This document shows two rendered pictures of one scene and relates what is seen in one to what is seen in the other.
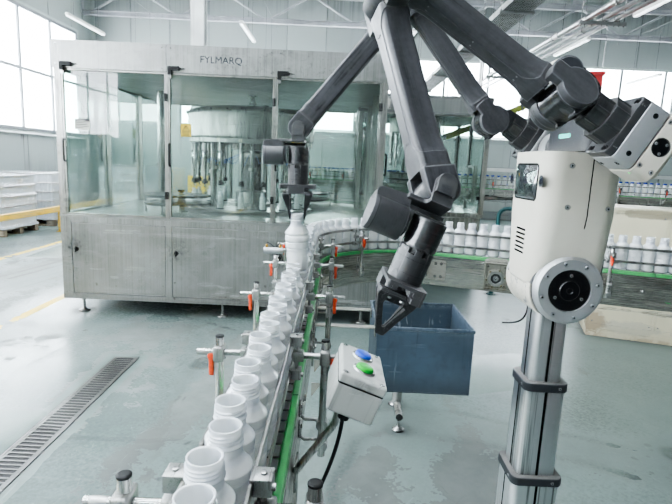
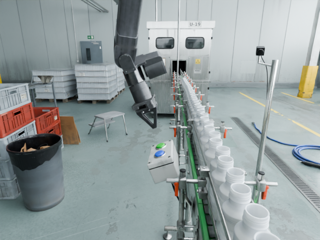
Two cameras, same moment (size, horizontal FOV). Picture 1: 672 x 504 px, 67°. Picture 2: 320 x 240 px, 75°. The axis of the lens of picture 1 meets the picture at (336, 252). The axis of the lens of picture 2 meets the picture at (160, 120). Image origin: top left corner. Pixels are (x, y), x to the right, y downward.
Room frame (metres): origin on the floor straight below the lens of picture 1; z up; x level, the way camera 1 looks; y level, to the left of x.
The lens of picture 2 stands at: (1.45, -0.02, 1.40)
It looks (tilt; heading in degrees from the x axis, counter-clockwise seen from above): 17 degrees down; 184
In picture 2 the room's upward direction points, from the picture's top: straight up
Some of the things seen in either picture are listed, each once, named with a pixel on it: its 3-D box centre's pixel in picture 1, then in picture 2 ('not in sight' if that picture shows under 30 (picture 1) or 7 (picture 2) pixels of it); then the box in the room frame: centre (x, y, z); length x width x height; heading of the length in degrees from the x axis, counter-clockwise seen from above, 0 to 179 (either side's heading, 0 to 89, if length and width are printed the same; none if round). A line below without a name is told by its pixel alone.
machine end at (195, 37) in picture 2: not in sight; (178, 71); (-4.05, 0.11, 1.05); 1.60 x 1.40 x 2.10; 0
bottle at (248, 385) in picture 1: (244, 437); (203, 136); (0.63, 0.11, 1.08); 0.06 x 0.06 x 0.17
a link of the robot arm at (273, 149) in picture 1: (284, 143); not in sight; (1.46, 0.16, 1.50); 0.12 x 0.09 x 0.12; 90
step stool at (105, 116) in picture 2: not in sight; (106, 124); (-2.16, -1.23, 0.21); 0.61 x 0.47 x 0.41; 53
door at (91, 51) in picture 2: not in sight; (92, 64); (-8.74, -3.91, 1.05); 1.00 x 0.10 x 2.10; 90
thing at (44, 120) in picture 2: not in sight; (35, 119); (-1.25, -1.94, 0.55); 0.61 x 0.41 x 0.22; 3
